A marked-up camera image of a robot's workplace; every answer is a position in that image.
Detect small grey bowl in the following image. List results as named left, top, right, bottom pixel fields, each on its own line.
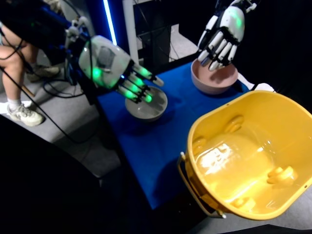
left=124, top=85, right=169, bottom=122

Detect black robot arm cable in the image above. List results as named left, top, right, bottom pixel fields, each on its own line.
left=84, top=23, right=95, bottom=77

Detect black equipment cabinet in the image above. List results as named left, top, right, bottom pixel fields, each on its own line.
left=136, top=23, right=172, bottom=65

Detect thick black floor cable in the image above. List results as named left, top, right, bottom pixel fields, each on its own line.
left=0, top=65, right=85, bottom=144

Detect black rounded cover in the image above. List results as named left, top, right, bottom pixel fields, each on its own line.
left=0, top=114, right=124, bottom=234

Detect person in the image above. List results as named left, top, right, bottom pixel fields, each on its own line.
left=0, top=20, right=60, bottom=127

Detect white frame post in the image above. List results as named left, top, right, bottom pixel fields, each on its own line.
left=121, top=0, right=140, bottom=65

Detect yellow plastic bucket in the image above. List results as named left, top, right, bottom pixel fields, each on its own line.
left=177, top=90, right=312, bottom=221

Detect blue light strip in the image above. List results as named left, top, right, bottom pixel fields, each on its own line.
left=102, top=0, right=118, bottom=46

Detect blue table cover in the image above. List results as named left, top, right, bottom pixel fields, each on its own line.
left=97, top=61, right=250, bottom=211

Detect large pink bowl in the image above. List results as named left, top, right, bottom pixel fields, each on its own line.
left=190, top=59, right=239, bottom=96

